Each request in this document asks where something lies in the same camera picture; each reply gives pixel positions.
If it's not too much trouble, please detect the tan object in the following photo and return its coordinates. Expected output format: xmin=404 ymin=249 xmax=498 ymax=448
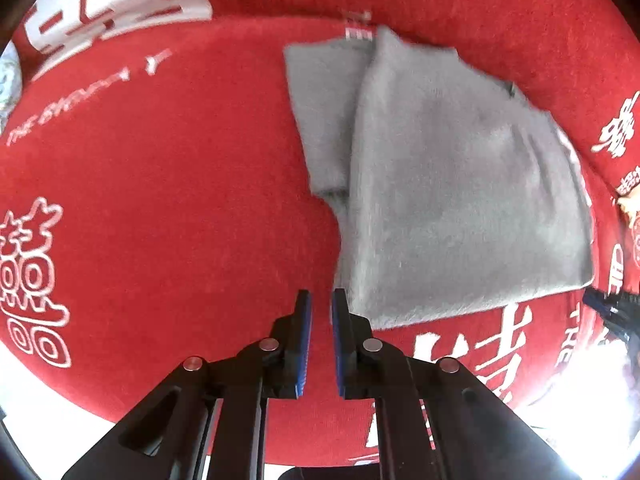
xmin=617 ymin=194 xmax=640 ymax=231

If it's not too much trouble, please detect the grey knit sweater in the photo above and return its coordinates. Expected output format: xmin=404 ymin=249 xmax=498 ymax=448
xmin=283 ymin=25 xmax=597 ymax=331

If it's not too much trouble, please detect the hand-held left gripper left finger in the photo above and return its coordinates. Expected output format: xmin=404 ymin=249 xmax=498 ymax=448
xmin=60 ymin=289 xmax=314 ymax=480

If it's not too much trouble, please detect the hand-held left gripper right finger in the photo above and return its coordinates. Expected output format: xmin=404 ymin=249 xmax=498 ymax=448
xmin=331 ymin=287 xmax=581 ymax=480

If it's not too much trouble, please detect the pale patterned cloth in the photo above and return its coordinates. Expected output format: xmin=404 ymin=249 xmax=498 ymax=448
xmin=0 ymin=52 xmax=23 ymax=128

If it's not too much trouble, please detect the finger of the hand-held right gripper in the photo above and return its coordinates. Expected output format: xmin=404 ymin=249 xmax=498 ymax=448
xmin=581 ymin=287 xmax=640 ymax=357

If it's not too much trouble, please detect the red printed tablecloth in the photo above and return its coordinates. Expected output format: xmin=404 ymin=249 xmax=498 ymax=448
xmin=0 ymin=0 xmax=640 ymax=468

